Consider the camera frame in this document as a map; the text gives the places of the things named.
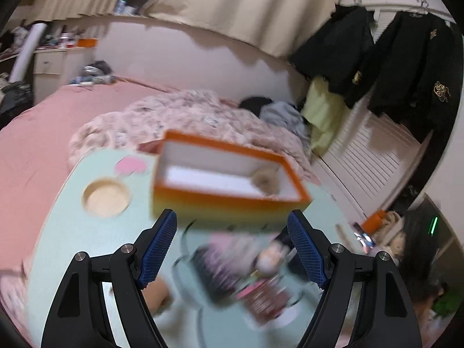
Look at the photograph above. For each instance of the small orange box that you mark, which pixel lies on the small orange box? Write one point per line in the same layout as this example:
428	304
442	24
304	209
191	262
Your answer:
88	42

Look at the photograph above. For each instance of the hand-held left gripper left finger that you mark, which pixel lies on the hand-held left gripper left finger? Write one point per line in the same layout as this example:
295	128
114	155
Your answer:
159	250

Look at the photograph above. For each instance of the dark red cushion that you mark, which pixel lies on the dark red cushion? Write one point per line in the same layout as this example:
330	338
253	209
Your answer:
148	147

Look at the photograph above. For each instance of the pink rabbit print blanket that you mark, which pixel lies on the pink rabbit print blanket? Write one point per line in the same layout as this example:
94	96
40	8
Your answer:
181	116

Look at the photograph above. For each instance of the yellow-green garment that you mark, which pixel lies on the yellow-green garment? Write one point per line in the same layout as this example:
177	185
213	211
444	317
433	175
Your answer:
322	116

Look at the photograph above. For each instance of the orange container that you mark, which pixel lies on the orange container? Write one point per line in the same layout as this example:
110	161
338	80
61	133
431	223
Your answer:
375	221

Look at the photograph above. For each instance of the white nightstand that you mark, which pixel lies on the white nightstand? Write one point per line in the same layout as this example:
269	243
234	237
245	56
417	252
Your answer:
50	69

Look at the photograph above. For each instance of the white louvred wardrobe door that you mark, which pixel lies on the white louvred wardrobe door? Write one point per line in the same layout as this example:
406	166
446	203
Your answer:
380	159

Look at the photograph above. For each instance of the white tube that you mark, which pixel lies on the white tube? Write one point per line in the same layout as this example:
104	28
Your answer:
27	50

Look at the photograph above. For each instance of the brown capybara plush toy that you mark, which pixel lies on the brown capybara plush toy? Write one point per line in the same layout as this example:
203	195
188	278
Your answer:
264	183

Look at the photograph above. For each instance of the red patterned packet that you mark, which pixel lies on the red patterned packet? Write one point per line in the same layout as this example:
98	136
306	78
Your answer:
263	295

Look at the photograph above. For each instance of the white bottle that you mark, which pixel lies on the white bottle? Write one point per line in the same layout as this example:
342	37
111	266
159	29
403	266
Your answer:
119	7

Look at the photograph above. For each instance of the orange cardboard box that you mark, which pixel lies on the orange cardboard box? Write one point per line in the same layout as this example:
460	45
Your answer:
217	210

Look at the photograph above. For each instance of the small pale figure toy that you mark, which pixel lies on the small pale figure toy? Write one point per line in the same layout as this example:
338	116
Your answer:
270	257

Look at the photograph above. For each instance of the black hanging jacket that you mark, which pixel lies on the black hanging jacket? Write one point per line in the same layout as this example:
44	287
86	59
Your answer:
337	50

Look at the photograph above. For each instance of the black bag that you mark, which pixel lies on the black bag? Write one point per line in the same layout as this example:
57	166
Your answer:
12	98

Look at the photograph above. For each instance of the black garment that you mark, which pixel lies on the black garment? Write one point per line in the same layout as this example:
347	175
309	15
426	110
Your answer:
253	103

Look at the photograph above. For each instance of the bed with pink sheet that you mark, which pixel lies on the bed with pink sheet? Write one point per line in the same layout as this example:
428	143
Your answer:
36	134

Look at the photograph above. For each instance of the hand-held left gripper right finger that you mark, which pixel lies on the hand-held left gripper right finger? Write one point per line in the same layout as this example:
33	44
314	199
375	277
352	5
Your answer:
306	250

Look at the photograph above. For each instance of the black jacket gold embroidery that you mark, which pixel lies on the black jacket gold embroidery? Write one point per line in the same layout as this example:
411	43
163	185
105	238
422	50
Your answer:
409	69

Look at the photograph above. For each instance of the pile of dark clothes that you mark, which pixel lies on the pile of dark clothes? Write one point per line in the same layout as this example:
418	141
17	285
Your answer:
94	72

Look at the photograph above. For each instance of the grey garment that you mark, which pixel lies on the grey garment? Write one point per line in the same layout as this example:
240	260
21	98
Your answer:
282	116

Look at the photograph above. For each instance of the wide beige curtain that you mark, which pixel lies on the wide beige curtain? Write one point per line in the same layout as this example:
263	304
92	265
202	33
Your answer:
235	3

